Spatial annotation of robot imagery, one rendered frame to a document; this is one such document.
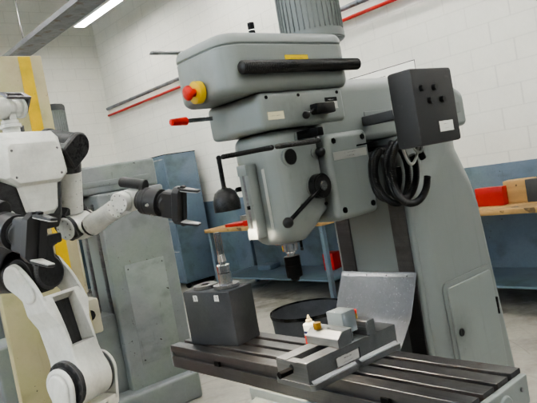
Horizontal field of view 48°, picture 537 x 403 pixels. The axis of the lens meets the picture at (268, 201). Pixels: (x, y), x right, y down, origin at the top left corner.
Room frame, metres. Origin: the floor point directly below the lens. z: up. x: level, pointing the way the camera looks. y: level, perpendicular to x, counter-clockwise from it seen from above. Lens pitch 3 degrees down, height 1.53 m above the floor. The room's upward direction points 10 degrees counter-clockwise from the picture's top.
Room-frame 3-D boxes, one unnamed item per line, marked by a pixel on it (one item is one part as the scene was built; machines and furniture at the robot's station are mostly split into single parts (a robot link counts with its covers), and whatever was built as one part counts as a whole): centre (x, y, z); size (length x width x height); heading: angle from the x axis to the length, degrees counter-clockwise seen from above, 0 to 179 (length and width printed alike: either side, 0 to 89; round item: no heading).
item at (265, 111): (1.80, -0.07, 1.68); 0.34 x 0.24 x 0.10; 131
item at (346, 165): (1.90, -0.19, 1.47); 0.24 x 0.19 x 0.26; 41
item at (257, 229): (1.70, 0.04, 1.45); 0.04 x 0.04 x 0.21; 41
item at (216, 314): (2.10, 0.23, 1.07); 0.22 x 0.12 x 0.20; 52
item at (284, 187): (1.78, -0.04, 1.47); 0.21 x 0.19 x 0.32; 41
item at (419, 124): (1.71, -0.48, 1.62); 0.20 x 0.09 x 0.21; 131
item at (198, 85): (1.62, 0.14, 1.76); 0.06 x 0.02 x 0.06; 41
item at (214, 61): (1.78, -0.05, 1.81); 0.47 x 0.26 x 0.16; 131
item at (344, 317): (1.65, -0.14, 1.08); 0.06 x 0.05 x 0.06; 38
